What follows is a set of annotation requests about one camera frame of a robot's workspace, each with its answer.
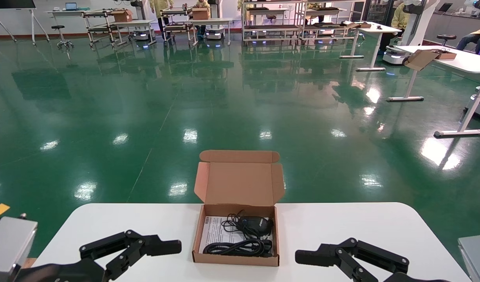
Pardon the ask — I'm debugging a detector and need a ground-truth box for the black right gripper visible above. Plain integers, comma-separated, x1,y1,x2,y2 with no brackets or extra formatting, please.
295,237,454,282

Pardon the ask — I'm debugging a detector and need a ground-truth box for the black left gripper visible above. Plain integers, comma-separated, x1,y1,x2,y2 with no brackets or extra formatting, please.
13,230,182,282

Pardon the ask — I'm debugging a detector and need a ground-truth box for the cardboard storage box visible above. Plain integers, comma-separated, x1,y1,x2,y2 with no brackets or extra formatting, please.
192,150,286,267

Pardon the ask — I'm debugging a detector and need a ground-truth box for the small open cardboard box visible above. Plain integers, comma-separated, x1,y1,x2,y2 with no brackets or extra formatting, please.
404,49,458,71

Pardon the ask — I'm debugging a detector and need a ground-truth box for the white instruction sheet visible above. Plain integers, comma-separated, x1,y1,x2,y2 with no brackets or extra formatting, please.
199,215,273,254

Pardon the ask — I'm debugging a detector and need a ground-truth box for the black power adapter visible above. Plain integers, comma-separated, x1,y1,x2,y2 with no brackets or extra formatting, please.
221,211,274,240

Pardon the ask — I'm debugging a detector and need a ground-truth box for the metal rack cart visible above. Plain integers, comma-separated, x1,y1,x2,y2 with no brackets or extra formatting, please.
83,9,120,48
160,7,198,46

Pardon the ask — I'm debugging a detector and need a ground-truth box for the tall metal shelf rack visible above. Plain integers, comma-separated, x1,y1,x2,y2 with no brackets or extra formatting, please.
242,0,305,42
303,0,366,40

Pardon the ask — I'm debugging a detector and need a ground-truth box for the black round stool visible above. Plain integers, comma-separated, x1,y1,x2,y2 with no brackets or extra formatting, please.
436,34,457,47
51,25,74,51

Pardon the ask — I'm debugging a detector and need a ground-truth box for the long white table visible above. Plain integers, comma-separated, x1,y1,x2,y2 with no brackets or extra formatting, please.
386,45,480,138

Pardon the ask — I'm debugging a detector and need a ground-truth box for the white column robot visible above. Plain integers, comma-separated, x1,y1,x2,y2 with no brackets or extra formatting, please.
383,0,441,65

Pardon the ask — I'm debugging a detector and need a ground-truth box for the white table with laptop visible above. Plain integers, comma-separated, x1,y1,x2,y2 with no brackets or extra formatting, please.
45,9,107,28

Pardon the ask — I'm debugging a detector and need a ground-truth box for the seated person yellow coat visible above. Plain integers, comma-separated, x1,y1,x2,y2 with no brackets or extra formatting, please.
457,26,480,54

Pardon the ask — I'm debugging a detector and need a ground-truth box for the black display on stand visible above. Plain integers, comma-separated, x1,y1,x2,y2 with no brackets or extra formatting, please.
0,0,51,46

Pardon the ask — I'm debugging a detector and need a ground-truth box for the black coiled power cord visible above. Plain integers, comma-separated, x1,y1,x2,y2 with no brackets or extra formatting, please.
203,239,274,258

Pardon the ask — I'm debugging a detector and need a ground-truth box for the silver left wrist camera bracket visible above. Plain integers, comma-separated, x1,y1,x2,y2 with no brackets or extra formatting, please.
0,217,38,282

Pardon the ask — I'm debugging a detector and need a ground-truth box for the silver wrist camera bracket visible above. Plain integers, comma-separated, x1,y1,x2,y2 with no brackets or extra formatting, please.
458,234,480,282
0,217,38,282

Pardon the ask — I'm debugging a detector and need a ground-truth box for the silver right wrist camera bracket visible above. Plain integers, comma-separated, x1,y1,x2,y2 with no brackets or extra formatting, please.
458,234,480,282

